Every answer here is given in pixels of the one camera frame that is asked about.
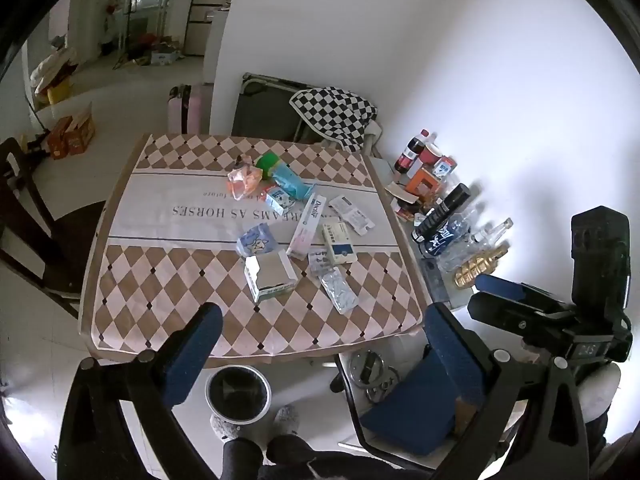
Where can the green plastic cup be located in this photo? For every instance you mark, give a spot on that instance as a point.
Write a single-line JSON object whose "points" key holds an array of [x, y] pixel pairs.
{"points": [[267, 162]]}

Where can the metal dumbbell plates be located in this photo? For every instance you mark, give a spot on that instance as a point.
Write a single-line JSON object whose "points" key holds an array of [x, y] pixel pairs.
{"points": [[372, 367]]}

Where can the white medicine box blue label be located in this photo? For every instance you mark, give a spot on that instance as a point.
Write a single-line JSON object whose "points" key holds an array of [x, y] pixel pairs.
{"points": [[338, 242]]}

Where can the brown checkered tablecloth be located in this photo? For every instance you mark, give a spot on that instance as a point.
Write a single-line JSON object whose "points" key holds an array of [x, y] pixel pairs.
{"points": [[235, 265]]}

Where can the blue white plastic bottle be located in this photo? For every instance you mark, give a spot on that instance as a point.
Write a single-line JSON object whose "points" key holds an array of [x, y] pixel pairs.
{"points": [[447, 240]]}

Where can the folded grey cot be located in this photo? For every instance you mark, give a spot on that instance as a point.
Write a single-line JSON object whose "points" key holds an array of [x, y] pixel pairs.
{"points": [[265, 110]]}

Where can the open white cardboard box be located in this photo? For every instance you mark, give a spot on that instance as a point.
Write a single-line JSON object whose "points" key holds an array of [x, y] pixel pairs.
{"points": [[270, 275]]}

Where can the grey fuzzy slipper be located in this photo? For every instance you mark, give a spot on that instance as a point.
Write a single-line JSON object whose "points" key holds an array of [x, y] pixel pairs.
{"points": [[287, 417], [220, 427]]}

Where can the person's right forearm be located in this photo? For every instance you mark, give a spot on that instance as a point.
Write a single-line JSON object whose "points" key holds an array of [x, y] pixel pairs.
{"points": [[595, 387]]}

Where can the orange cardboard box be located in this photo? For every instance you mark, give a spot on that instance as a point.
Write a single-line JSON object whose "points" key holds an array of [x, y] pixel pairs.
{"points": [[81, 132], [59, 138]]}

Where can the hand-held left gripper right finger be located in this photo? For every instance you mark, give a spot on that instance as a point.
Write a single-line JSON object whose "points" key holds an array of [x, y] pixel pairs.
{"points": [[452, 352]]}

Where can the long pink white box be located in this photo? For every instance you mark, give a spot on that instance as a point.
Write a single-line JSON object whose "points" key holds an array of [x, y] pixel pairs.
{"points": [[307, 221]]}

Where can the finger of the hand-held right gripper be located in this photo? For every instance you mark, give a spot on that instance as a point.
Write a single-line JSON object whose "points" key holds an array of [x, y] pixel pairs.
{"points": [[500, 286], [492, 311]]}

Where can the orange square box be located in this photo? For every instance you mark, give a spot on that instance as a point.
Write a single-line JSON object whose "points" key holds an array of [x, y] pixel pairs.
{"points": [[423, 183]]}

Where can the black chair with blue cushion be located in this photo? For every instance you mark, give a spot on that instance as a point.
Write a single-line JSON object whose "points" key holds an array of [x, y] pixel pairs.
{"points": [[415, 410]]}

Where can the gold faceted bottle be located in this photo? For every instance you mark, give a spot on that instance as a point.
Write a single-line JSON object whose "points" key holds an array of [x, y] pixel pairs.
{"points": [[475, 266]]}

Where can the person's legs in black pants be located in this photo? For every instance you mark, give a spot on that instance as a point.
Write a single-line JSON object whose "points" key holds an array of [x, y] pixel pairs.
{"points": [[280, 460]]}

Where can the red paper cup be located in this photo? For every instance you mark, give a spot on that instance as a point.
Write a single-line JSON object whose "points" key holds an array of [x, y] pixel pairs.
{"points": [[430, 153]]}

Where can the small blue white carton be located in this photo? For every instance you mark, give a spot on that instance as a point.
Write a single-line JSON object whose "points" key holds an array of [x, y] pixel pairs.
{"points": [[278, 199]]}

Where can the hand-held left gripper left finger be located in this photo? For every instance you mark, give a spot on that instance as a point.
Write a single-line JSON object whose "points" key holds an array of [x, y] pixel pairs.
{"points": [[196, 347]]}

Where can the black cylindrical can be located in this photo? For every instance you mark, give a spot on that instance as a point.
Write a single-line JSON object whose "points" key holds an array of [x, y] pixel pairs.
{"points": [[442, 210]]}

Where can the teal plastic packet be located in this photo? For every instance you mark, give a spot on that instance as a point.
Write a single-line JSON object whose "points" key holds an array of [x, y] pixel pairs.
{"points": [[292, 185]]}

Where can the pink suitcase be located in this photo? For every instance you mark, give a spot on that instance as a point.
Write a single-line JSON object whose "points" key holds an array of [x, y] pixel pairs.
{"points": [[190, 106]]}

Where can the white bin with black bag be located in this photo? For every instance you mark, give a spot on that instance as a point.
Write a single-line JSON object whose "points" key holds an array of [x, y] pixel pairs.
{"points": [[239, 392]]}

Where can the black white checkered cloth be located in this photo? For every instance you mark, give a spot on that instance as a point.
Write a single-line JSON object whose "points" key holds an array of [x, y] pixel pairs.
{"points": [[335, 115]]}

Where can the silver blister pack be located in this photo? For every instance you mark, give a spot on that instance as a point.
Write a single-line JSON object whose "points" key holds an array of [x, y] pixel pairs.
{"points": [[339, 290], [319, 260]]}

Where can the orange plastic wrapper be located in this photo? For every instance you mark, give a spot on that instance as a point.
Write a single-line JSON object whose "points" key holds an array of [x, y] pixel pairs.
{"points": [[244, 180]]}

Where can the crumpled silver blister pack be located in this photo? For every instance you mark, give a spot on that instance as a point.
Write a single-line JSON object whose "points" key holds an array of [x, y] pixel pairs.
{"points": [[319, 260]]}

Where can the dark wooden chair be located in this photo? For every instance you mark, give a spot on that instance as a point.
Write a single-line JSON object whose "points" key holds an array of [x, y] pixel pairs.
{"points": [[35, 225]]}

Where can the small blue white box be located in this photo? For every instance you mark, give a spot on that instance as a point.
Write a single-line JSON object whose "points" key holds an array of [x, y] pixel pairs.
{"points": [[445, 166]]}

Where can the clear glass bottle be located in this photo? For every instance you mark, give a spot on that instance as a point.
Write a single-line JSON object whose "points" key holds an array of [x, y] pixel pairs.
{"points": [[487, 232]]}

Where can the white foil sachet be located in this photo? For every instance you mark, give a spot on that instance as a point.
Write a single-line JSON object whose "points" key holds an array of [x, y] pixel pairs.
{"points": [[352, 214]]}

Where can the dark cola bottle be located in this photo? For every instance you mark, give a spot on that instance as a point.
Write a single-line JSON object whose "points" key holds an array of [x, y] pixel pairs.
{"points": [[406, 156]]}

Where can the open brown white box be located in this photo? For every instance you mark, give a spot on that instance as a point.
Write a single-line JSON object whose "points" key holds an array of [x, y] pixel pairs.
{"points": [[404, 196]]}

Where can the blue tissue packet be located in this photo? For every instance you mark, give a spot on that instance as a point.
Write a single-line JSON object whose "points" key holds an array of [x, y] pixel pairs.
{"points": [[256, 242]]}

